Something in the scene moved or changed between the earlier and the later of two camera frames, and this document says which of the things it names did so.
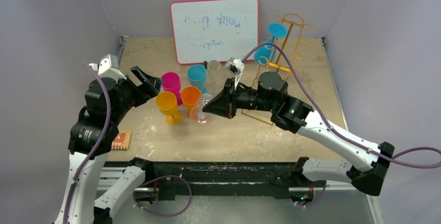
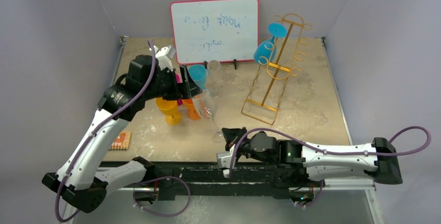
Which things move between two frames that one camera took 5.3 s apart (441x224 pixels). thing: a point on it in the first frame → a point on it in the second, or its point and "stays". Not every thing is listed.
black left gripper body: x=131 y=94 → x=166 y=86
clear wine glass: x=197 y=114 → x=206 y=104
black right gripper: x=232 y=98 → x=233 y=139
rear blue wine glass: x=267 y=54 stays
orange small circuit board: x=121 y=141 stays
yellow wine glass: x=167 y=104 stays
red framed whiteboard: x=205 y=30 stays
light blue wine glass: x=197 y=74 stays
